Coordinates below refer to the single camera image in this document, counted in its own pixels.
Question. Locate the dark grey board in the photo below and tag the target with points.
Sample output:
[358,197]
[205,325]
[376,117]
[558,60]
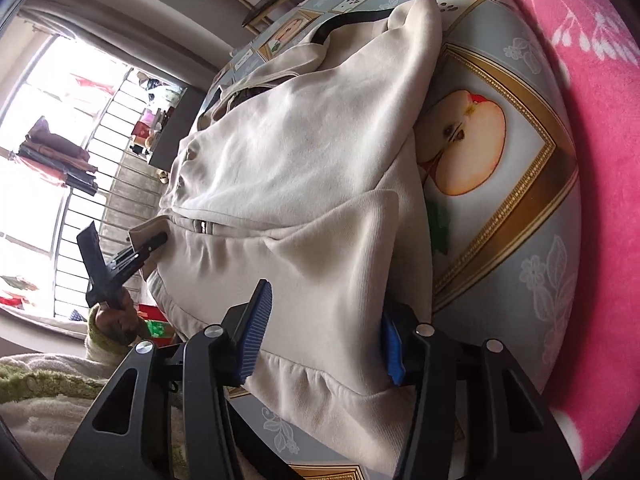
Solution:
[172,145]

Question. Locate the person's left hand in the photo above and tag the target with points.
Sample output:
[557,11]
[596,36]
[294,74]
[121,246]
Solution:
[117,320]

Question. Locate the fruit print tablecloth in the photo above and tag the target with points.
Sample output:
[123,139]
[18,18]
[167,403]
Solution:
[525,110]

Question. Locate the green white fuzzy robe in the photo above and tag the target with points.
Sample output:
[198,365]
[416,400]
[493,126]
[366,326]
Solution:
[40,400]

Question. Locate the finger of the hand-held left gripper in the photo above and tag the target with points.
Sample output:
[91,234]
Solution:
[137,266]
[147,246]

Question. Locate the grey curtain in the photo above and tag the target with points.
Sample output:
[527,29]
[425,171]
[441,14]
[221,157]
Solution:
[125,45]

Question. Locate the hanging dark clothes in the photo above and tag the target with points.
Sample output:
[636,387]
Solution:
[50,155]

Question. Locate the red green box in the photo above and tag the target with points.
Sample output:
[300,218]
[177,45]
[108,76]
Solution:
[157,327]

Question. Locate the cream zip jacket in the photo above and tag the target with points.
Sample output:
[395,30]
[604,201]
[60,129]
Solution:
[300,185]

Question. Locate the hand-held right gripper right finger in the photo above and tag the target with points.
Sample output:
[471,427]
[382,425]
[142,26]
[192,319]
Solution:
[392,355]

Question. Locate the pink floral blanket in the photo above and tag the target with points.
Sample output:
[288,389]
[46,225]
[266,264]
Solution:
[600,110]

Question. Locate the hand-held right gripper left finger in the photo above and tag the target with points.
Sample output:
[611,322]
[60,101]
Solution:
[252,340]

